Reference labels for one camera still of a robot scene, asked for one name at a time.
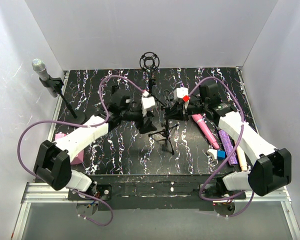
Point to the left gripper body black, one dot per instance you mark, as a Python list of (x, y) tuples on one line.
[(145, 125)]

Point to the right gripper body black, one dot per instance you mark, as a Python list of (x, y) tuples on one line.
[(185, 112)]

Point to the black tripod stand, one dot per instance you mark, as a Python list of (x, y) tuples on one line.
[(149, 62), (166, 128)]

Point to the pink tall microphone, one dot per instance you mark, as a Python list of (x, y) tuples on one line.
[(198, 118)]

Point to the purple glitter microphone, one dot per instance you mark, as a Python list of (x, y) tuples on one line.
[(228, 147)]

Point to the beige peach microphone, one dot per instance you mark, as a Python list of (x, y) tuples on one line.
[(242, 159)]

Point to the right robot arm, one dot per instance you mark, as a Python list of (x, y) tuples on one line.
[(271, 167)]

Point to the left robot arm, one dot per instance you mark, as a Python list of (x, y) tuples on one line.
[(54, 159)]

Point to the black stand left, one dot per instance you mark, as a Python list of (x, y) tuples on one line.
[(54, 86)]

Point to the silver grey microphone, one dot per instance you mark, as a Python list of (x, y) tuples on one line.
[(40, 68)]

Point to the white and blue block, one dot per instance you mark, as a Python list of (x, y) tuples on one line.
[(216, 154)]

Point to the pink plastic block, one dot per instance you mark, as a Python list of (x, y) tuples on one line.
[(72, 144)]

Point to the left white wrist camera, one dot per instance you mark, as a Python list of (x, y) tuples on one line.
[(148, 103)]

